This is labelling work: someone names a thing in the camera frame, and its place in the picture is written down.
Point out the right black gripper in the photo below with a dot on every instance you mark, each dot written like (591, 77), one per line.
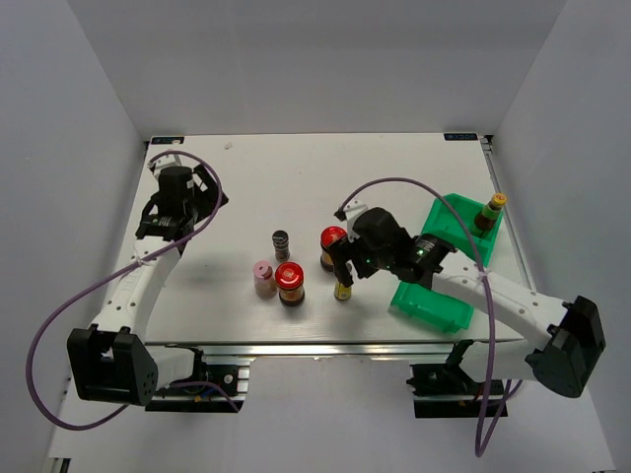
(339, 256)

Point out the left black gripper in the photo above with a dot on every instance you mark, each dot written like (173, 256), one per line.
(208, 196)

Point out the small beige-cap yellow-label bottle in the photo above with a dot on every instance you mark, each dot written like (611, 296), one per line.
(342, 292)

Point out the black-cap pepper shaker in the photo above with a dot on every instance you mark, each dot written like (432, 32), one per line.
(280, 241)

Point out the pink-lid spice jar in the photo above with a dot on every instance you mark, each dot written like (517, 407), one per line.
(263, 278)

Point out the tall yellow-cap sauce bottle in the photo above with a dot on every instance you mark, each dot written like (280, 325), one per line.
(487, 218)

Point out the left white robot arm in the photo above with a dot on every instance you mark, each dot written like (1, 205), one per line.
(110, 361)

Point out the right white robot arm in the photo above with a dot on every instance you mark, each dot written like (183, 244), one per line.
(562, 341)

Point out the blue corner label left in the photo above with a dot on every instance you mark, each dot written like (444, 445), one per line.
(166, 140)

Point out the blue corner label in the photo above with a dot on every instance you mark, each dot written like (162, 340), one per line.
(166, 140)
(460, 136)

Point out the blue corner label right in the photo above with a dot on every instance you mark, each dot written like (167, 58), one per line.
(460, 136)

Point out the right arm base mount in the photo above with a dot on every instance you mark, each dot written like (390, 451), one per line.
(444, 390)

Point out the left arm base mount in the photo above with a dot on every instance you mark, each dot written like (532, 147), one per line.
(218, 384)

